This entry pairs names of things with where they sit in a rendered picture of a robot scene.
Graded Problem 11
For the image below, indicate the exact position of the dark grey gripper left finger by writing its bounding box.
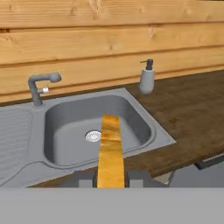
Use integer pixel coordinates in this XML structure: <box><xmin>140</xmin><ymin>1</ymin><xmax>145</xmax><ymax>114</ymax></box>
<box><xmin>59</xmin><ymin>169</ymin><xmax>99</xmax><ymax>188</ymax></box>

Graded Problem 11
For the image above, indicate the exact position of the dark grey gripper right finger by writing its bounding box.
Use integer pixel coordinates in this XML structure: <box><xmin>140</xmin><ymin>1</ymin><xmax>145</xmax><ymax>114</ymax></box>
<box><xmin>124</xmin><ymin>170</ymin><xmax>160</xmax><ymax>188</ymax></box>

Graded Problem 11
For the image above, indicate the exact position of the grey cupboard front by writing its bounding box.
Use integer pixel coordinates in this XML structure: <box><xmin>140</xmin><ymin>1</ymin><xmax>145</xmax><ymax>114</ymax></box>
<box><xmin>168</xmin><ymin>157</ymin><xmax>224</xmax><ymax>188</ymax></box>

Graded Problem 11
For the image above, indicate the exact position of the grey soap dispenser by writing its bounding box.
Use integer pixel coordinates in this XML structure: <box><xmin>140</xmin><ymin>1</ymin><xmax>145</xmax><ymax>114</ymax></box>
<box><xmin>137</xmin><ymin>58</ymin><xmax>157</xmax><ymax>95</ymax></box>

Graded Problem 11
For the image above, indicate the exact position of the dark cupboard handle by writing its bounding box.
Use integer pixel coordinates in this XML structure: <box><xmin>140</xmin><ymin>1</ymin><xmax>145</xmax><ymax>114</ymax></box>
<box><xmin>193</xmin><ymin>153</ymin><xmax>224</xmax><ymax>171</ymax></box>

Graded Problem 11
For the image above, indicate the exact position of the grey sink tap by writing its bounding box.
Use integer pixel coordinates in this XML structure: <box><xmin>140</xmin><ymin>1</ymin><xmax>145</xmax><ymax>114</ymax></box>
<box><xmin>27</xmin><ymin>72</ymin><xmax>62</xmax><ymax>108</ymax></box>

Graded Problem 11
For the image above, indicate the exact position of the grey sink with drainboard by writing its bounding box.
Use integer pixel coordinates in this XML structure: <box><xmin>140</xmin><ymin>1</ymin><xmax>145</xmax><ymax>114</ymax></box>
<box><xmin>0</xmin><ymin>87</ymin><xmax>178</xmax><ymax>188</ymax></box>

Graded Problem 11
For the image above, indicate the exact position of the golden brown bread slice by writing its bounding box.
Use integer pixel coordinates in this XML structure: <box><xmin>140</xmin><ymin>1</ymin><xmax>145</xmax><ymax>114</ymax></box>
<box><xmin>96</xmin><ymin>114</ymin><xmax>126</xmax><ymax>188</ymax></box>

